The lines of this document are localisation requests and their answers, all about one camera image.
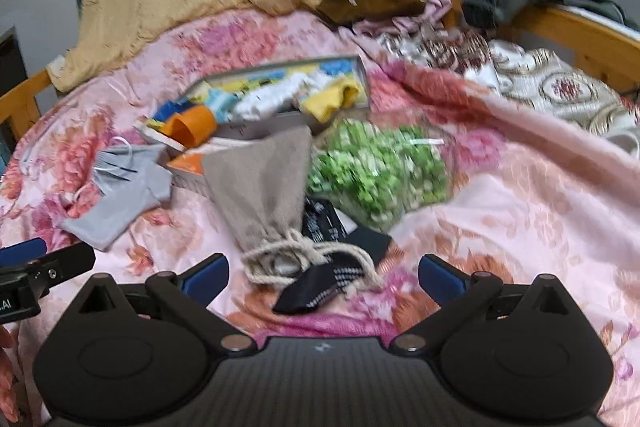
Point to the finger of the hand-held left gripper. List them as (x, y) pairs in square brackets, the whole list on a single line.
[(20, 251), (65, 259)]

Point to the cartoon printed shallow box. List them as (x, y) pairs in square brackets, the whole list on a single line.
[(260, 130)]

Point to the wooden bed frame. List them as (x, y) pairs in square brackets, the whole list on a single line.
[(590, 37)]

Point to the black sock with white print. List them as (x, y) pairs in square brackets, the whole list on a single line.
[(325, 222)]

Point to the bag of green artificial leaves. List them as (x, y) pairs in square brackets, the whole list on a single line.
[(380, 172)]

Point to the pink floral blanket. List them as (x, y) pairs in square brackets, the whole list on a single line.
[(500, 217)]

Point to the blue yellow printed cloth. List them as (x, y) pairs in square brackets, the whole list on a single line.
[(175, 109)]

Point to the orange white carton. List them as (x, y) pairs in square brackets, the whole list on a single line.
[(187, 167)]

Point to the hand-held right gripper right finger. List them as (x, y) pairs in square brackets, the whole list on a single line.
[(442, 281)]

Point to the white teal printed cloth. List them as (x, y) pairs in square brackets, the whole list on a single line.
[(265, 99)]

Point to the orange cloth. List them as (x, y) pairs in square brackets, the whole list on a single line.
[(192, 127)]

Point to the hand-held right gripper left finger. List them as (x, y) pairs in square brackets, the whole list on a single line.
[(205, 281)]

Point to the dark brown door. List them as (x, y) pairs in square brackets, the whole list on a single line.
[(10, 62)]

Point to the yellow striped sock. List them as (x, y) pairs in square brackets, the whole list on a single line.
[(325, 102)]

